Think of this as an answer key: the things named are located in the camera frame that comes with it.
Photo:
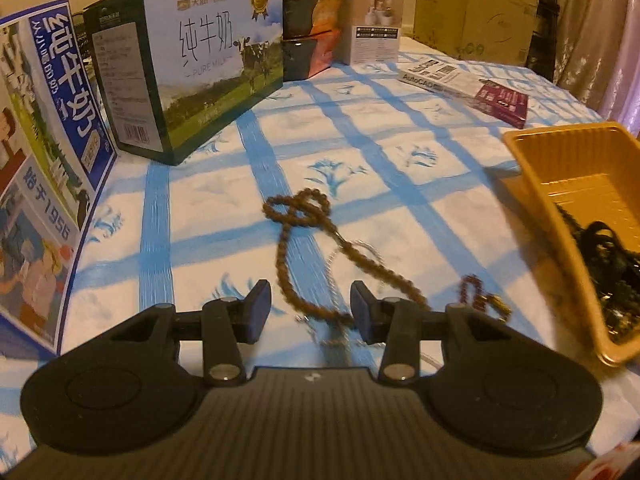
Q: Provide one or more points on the purple flat box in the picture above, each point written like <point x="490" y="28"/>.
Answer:
<point x="502" y="102"/>

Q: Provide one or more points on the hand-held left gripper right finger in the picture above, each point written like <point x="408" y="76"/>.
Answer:
<point x="362" y="312"/>

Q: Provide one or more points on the white product box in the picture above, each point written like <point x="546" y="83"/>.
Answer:
<point x="372" y="25"/>

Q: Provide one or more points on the white book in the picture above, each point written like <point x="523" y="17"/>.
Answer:
<point x="435" y="77"/>

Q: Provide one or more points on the orange black gift box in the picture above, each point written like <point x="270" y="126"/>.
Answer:
<point x="310" y="35"/>

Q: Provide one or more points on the blue milk carton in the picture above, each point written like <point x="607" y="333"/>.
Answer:
<point x="45" y="170"/>

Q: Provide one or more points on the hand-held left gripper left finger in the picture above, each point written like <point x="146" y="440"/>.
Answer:
<point x="257" y="310"/>

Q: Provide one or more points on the green milk carton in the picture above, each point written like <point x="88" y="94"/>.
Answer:
<point x="200" y="60"/>

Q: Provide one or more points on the yellow plastic basket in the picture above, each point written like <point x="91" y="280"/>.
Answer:
<point x="580" y="200"/>

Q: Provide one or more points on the pink curtain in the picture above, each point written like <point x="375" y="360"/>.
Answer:
<point x="600" y="35"/>

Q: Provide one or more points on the cardboard box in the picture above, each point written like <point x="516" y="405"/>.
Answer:
<point x="502" y="15"/>
<point x="442" y="10"/>

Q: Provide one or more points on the blue checked tablecloth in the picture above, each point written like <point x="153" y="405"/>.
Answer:
<point x="200" y="220"/>

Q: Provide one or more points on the dark storage stack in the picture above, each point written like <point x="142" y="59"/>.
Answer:
<point x="542" y="20"/>

